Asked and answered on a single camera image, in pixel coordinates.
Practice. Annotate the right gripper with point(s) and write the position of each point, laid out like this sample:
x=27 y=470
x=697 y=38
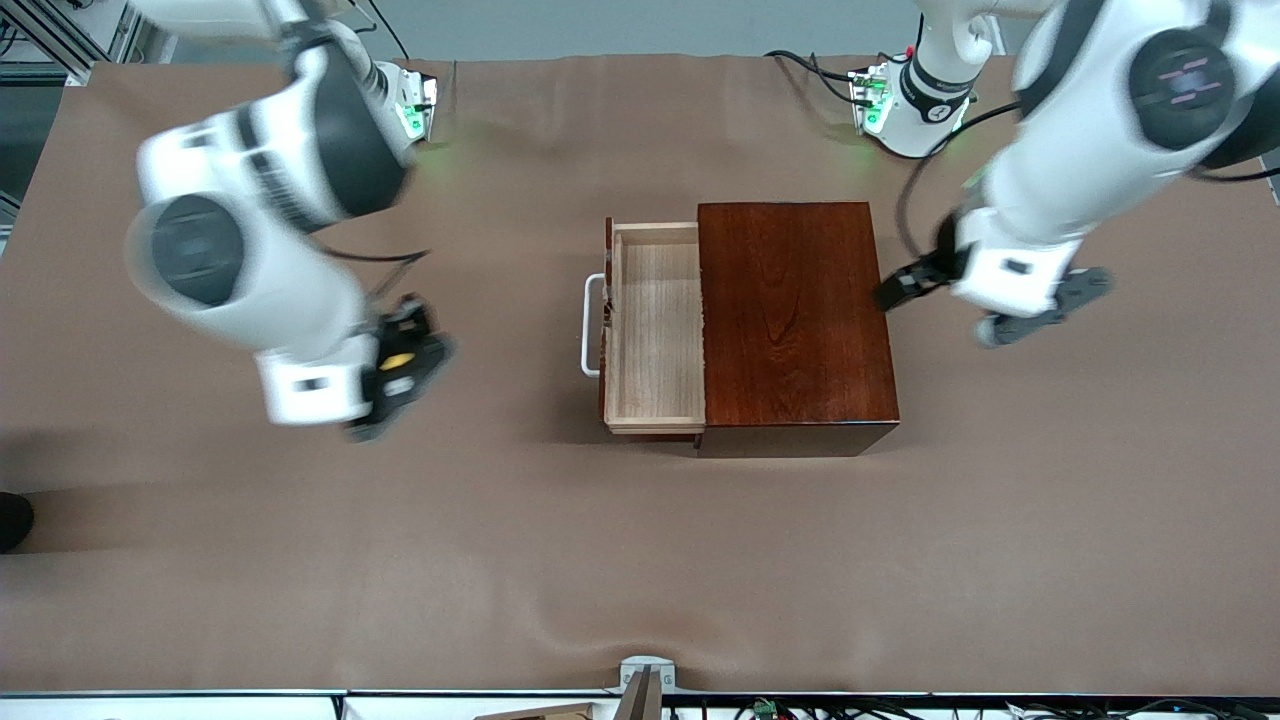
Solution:
x=408 y=345

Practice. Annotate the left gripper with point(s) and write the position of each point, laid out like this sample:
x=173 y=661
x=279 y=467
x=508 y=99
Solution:
x=934 y=267

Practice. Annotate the yellow block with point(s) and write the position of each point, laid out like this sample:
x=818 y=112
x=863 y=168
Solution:
x=398 y=359

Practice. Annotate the wooden drawer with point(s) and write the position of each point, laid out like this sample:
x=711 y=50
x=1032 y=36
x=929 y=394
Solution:
x=655 y=320

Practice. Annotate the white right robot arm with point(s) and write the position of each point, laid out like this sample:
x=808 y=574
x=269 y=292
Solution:
x=240 y=260

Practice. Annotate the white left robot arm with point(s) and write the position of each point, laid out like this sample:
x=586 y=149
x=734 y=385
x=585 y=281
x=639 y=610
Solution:
x=1100 y=140

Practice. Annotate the dark brown wooden cabinet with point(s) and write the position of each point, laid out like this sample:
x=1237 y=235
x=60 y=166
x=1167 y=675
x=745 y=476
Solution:
x=800 y=340

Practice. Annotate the brown cardboard piece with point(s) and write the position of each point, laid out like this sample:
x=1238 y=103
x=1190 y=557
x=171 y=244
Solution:
x=540 y=712

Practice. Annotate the black rounded object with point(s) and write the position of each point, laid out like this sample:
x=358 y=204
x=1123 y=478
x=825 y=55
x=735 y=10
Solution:
x=14 y=522

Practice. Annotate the small green connector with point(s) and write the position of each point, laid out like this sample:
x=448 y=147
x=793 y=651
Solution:
x=765 y=709

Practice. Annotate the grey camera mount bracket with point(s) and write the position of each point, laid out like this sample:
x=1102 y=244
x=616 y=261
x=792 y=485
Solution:
x=645 y=672

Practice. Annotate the aluminium frame with black rails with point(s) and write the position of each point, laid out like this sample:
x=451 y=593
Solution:
x=60 y=40

